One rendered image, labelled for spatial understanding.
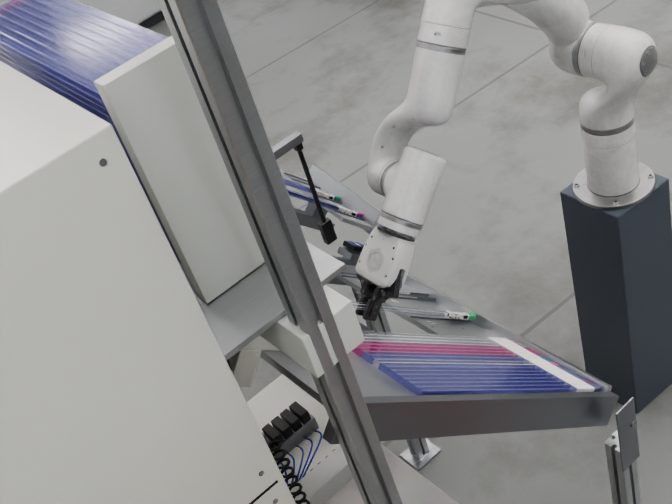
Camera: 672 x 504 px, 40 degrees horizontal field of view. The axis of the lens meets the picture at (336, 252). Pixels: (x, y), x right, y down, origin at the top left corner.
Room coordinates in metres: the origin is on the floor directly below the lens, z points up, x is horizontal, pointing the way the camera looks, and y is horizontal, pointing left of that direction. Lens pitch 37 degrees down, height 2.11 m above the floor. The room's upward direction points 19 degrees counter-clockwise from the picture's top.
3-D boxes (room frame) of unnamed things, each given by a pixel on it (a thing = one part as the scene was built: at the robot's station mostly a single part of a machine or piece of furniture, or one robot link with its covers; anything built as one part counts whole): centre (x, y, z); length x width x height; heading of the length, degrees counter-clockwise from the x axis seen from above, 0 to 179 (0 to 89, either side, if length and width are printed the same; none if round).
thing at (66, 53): (1.23, 0.24, 1.52); 0.51 x 0.13 x 0.27; 28
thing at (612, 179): (1.74, -0.68, 0.79); 0.19 x 0.19 x 0.18
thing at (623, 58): (1.71, -0.70, 1.00); 0.19 x 0.12 x 0.24; 31
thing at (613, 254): (1.74, -0.68, 0.35); 0.18 x 0.18 x 0.70; 25
